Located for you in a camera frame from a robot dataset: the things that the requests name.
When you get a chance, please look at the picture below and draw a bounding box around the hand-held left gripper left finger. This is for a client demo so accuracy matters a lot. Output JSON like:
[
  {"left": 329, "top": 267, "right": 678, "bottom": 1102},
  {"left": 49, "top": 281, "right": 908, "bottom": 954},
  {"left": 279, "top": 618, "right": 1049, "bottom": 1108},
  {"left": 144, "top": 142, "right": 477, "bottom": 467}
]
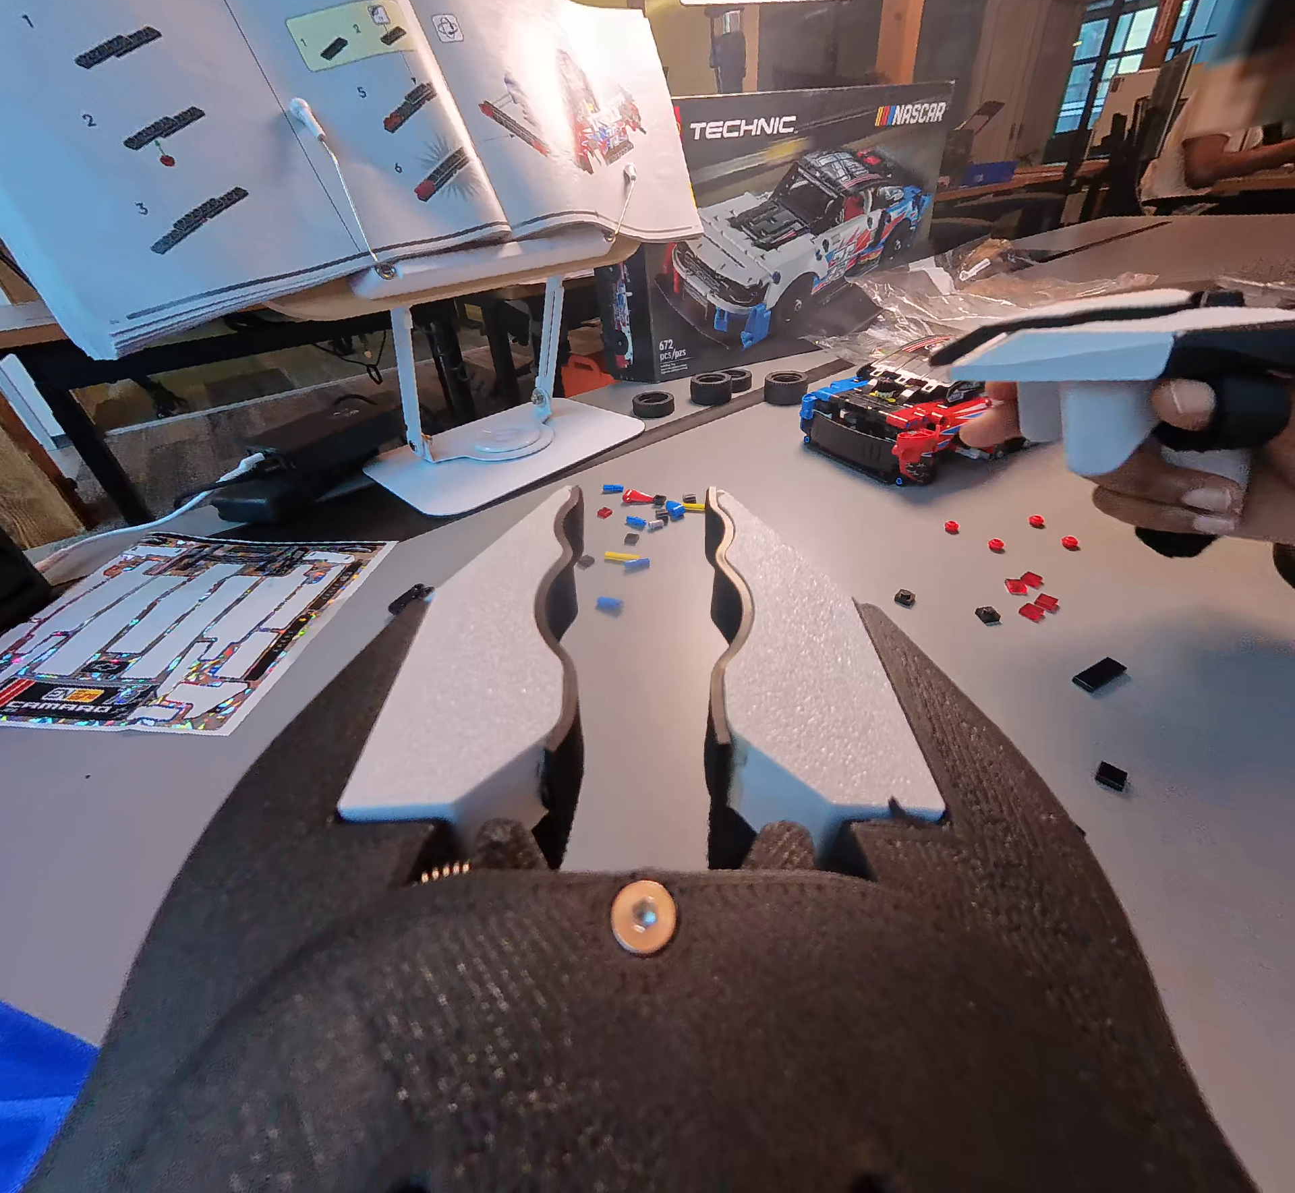
[{"left": 334, "top": 485, "right": 584, "bottom": 868}]

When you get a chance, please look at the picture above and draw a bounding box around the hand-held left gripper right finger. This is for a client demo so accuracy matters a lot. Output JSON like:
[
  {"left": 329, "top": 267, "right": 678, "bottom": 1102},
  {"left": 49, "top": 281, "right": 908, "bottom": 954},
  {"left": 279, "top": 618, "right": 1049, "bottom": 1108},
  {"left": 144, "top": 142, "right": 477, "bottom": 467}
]
[{"left": 705, "top": 485, "right": 949, "bottom": 868}]

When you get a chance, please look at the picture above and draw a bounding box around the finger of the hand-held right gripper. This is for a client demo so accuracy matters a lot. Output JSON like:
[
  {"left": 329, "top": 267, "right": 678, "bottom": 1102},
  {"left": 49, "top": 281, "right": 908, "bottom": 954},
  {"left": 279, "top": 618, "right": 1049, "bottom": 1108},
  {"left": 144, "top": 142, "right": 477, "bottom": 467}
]
[
  {"left": 949, "top": 328, "right": 1181, "bottom": 384},
  {"left": 928, "top": 287, "right": 1247, "bottom": 366}
]

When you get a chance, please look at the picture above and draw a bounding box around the pile of colourful lego pieces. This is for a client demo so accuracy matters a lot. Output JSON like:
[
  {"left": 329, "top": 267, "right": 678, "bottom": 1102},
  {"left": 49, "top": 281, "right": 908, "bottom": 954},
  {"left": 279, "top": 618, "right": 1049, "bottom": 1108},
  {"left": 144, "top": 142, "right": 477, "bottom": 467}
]
[{"left": 575, "top": 481, "right": 710, "bottom": 618}]

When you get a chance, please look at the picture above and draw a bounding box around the blue bin with pieces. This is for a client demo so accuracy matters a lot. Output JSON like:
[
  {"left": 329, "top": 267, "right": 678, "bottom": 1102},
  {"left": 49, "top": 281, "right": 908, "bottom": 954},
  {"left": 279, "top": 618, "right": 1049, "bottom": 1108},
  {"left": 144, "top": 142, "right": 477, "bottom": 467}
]
[{"left": 0, "top": 995, "right": 98, "bottom": 1193}]

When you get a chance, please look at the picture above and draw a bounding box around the lego instruction booklet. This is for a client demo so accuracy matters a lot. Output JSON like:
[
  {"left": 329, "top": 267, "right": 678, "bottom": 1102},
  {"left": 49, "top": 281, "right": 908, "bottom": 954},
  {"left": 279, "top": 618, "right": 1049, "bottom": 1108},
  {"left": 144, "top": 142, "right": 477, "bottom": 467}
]
[{"left": 0, "top": 0, "right": 705, "bottom": 363}]

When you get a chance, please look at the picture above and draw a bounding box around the partly built lego car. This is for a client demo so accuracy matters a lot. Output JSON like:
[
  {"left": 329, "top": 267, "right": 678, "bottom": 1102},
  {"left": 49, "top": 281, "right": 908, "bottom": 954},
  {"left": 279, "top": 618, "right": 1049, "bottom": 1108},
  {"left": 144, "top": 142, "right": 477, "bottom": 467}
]
[{"left": 798, "top": 333, "right": 1033, "bottom": 488}]

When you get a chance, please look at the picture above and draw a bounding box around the black lego set box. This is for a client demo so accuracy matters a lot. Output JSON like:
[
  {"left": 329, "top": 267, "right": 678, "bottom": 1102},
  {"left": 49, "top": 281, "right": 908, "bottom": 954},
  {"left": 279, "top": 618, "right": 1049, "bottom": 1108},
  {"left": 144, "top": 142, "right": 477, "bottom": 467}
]
[{"left": 594, "top": 78, "right": 957, "bottom": 383}]

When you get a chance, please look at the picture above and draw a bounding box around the clear plastic wrap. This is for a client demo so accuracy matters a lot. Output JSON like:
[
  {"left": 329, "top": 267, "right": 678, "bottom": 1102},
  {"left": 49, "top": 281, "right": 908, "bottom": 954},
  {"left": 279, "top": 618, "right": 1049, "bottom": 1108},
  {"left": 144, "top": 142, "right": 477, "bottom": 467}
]
[{"left": 809, "top": 230, "right": 1216, "bottom": 356}]

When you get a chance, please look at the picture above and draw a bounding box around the window with teal frames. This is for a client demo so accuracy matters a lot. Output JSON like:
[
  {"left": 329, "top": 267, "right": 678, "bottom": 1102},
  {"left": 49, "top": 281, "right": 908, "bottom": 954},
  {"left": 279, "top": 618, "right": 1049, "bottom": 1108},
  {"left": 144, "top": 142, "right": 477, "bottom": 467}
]
[{"left": 1056, "top": 0, "right": 1252, "bottom": 142}]

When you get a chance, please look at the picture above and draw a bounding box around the white book stand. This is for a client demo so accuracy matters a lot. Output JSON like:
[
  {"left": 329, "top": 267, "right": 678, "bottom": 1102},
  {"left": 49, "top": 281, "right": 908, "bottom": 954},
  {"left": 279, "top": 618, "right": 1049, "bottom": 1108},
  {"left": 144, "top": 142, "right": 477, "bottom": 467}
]
[{"left": 266, "top": 95, "right": 650, "bottom": 519}]

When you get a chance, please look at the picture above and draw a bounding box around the holographic sticker sheet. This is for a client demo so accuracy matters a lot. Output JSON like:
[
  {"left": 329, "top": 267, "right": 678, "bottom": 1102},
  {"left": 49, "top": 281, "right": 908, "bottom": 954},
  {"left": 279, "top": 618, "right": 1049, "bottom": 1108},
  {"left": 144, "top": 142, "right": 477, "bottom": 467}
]
[{"left": 0, "top": 531, "right": 398, "bottom": 736}]

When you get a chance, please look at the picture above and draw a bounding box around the black power adapter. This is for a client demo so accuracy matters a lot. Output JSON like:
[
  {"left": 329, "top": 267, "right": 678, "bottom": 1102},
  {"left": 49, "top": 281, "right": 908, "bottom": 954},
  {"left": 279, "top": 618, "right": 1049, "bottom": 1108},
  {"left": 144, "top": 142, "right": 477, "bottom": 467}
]
[{"left": 205, "top": 402, "right": 406, "bottom": 524}]

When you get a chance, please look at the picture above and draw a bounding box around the black box device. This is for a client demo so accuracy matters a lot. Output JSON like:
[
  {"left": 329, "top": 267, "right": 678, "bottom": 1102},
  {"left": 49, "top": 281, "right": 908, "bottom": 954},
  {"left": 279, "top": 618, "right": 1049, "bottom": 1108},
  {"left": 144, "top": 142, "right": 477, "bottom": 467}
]
[{"left": 0, "top": 519, "right": 52, "bottom": 633}]

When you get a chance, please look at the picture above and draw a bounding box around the white cable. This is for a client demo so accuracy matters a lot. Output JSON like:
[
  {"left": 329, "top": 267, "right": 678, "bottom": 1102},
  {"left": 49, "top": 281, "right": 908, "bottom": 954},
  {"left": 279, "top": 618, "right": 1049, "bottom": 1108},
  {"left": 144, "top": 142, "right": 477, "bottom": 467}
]
[{"left": 29, "top": 458, "right": 266, "bottom": 572}]

